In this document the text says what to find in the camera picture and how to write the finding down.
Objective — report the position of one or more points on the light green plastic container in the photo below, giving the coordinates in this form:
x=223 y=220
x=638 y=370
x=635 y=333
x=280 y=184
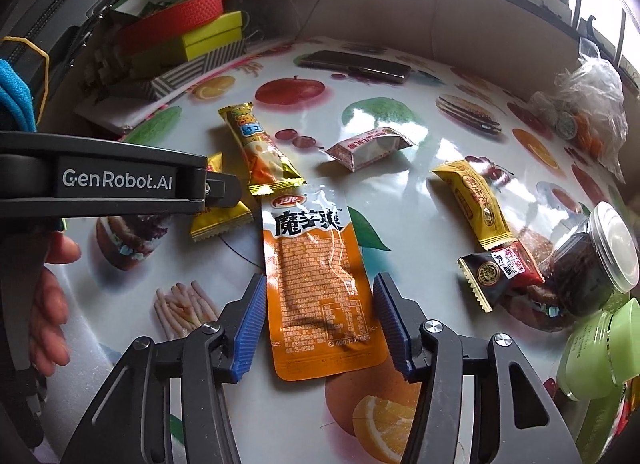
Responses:
x=601 y=354

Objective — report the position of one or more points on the fruit print tablecloth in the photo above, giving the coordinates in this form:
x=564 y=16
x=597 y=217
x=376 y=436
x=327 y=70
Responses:
x=405 y=269

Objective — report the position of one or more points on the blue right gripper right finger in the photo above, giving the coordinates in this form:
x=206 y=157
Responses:
x=401 y=320

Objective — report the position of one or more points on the yellow orange snack bar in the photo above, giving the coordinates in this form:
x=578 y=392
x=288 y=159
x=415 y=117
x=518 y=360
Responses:
x=269 y=170

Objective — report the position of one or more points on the yellow candy packet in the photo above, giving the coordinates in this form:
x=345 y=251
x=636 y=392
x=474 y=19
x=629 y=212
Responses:
x=477 y=202

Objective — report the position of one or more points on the small gold candy packet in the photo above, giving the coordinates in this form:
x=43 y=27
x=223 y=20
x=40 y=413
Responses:
x=214 y=221

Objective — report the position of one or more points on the black red candy packet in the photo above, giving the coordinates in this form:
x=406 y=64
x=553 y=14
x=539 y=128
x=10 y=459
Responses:
x=492 y=273

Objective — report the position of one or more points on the person's left hand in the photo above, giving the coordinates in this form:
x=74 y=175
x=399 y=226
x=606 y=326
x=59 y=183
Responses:
x=47 y=345

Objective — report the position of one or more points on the black smartphone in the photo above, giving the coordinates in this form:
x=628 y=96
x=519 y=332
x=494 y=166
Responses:
x=357 y=64

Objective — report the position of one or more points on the red perforated box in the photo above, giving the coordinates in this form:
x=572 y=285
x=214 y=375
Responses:
x=168 y=24

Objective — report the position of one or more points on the clear lidded dark jar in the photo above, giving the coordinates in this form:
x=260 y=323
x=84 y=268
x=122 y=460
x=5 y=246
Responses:
x=594 y=261

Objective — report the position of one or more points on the black zippered bag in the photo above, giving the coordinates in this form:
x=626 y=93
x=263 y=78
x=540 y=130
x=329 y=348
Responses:
x=62 y=28

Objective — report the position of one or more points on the orange konjac snack pouch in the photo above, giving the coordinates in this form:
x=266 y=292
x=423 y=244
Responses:
x=321 y=317

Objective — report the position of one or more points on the green white gift box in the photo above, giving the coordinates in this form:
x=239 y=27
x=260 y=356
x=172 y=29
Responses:
x=606 y=418

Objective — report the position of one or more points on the blue cloth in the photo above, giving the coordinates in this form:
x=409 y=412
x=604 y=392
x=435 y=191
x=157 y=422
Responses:
x=17 y=110

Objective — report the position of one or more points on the yellow green box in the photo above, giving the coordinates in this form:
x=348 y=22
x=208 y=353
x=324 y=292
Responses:
x=226 y=29

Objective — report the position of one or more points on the clear plastic bag with snacks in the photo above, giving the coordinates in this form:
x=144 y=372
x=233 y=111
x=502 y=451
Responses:
x=586 y=108

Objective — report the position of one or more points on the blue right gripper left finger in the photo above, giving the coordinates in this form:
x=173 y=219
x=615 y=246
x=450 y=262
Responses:
x=242 y=321

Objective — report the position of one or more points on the white pink candy packet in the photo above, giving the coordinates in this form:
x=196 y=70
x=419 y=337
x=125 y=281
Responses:
x=367 y=148

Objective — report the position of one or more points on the striped black white box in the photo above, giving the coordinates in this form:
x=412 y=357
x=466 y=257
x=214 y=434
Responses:
x=164 y=84

